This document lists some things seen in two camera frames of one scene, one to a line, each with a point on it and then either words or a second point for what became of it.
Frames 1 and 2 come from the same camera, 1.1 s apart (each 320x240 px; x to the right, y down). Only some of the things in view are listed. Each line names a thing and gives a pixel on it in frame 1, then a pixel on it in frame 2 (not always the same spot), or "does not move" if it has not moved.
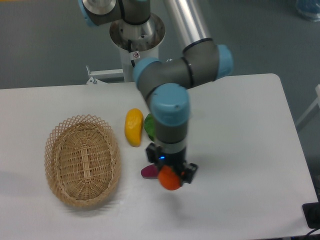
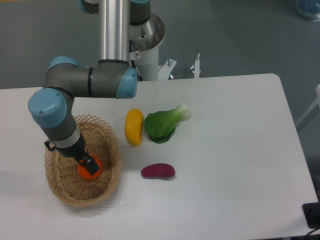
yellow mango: (133, 126) does not move
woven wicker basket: (83, 160) does not move
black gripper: (177, 160) to (77, 151)
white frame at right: (317, 92) does not move
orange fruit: (168, 178) to (83, 172)
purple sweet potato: (150, 171) does not move
